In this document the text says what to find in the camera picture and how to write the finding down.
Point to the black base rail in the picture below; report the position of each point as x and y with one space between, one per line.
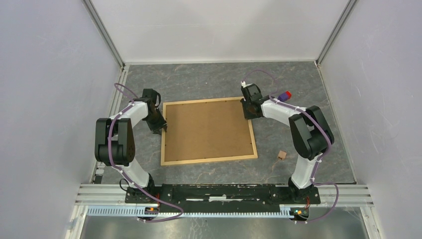
221 198

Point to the brown backing board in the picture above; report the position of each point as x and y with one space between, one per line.
207 130

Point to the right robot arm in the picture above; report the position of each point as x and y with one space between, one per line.
310 132

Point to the purple and red block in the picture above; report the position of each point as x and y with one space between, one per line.
283 97

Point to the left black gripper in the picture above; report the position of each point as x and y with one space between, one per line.
162 124

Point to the wooden picture frame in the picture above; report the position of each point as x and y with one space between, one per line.
163 148

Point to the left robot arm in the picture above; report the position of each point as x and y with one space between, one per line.
115 142

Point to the small brown cube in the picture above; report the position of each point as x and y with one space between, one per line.
281 155

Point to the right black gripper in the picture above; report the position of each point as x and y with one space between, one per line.
246 116

